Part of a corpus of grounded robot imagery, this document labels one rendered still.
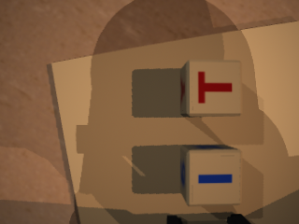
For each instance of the tan square mat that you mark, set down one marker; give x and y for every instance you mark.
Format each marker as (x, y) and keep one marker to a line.
(120, 113)

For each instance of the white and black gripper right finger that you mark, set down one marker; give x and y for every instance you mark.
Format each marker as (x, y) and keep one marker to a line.
(237, 219)

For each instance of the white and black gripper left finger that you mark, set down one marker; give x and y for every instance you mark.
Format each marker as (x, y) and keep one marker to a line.
(174, 220)

